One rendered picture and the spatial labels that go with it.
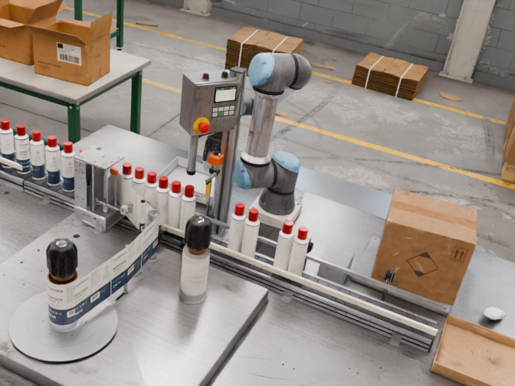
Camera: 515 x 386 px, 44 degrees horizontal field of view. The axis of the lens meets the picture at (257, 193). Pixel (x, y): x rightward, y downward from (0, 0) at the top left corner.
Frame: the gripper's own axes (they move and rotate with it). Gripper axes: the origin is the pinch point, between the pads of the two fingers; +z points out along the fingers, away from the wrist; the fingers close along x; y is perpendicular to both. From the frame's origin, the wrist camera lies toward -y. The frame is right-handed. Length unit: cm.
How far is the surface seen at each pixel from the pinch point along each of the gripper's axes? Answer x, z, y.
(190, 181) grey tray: -6.4, 5.9, -3.0
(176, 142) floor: 191, 31, -89
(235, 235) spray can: -53, 8, 33
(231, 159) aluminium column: -44, -16, 23
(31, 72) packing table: 67, -11, -136
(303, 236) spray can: -58, 0, 57
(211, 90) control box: -61, -39, 17
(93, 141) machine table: 6, 4, -58
